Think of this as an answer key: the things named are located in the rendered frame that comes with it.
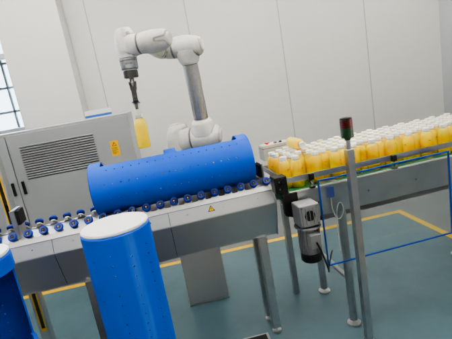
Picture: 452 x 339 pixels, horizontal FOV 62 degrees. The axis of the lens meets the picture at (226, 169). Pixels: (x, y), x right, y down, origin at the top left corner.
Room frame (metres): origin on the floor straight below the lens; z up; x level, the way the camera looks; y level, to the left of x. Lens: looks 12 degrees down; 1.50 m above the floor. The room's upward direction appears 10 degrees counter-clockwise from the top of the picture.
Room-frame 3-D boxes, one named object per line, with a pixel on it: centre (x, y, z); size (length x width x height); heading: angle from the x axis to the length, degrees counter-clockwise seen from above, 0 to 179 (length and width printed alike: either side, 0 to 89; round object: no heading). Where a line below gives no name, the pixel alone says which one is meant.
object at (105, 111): (3.69, 1.11, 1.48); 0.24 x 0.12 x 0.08; 105
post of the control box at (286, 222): (2.47, -0.35, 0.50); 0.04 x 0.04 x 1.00; 9
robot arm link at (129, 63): (2.02, 0.39, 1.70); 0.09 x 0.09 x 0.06
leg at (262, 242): (2.07, -0.14, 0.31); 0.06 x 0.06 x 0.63; 9
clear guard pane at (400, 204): (1.99, -0.86, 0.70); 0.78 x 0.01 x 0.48; 99
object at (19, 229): (1.94, 1.12, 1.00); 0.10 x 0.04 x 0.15; 9
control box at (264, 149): (2.47, -0.35, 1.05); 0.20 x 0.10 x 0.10; 99
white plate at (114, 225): (1.52, 0.50, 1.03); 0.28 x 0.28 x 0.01
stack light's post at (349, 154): (1.86, -0.63, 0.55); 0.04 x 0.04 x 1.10; 9
